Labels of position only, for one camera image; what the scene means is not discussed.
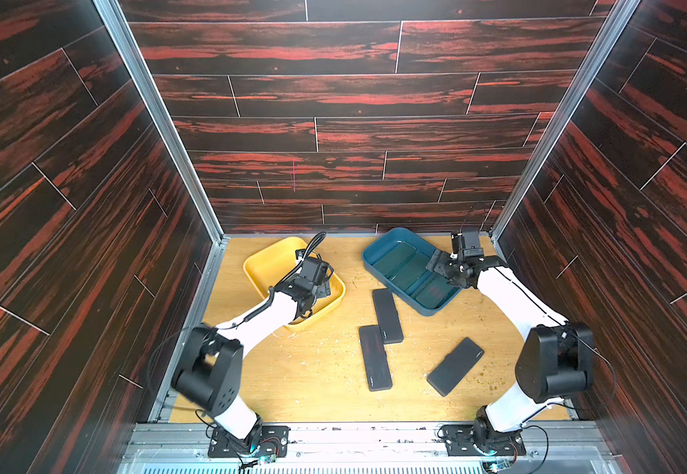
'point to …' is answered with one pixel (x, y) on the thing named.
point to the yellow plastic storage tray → (269, 267)
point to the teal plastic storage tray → (374, 252)
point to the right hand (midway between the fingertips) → (446, 265)
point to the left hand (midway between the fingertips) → (316, 282)
